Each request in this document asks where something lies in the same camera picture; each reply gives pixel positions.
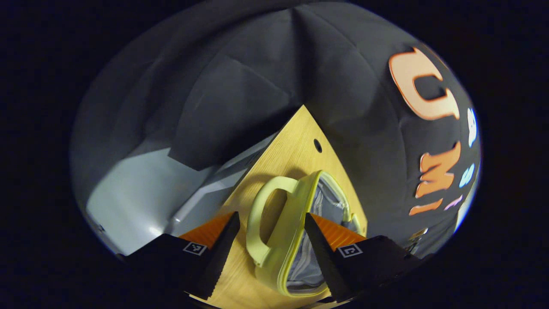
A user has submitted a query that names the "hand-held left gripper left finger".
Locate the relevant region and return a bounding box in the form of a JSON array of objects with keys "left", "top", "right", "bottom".
[{"left": 117, "top": 211, "right": 241, "bottom": 301}]

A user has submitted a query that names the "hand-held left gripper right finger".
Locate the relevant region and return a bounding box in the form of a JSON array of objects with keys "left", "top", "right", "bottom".
[{"left": 304, "top": 212, "right": 425, "bottom": 303}]

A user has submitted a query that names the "black backdrop cloth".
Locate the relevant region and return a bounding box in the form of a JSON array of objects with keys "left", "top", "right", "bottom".
[{"left": 71, "top": 2, "right": 481, "bottom": 258}]

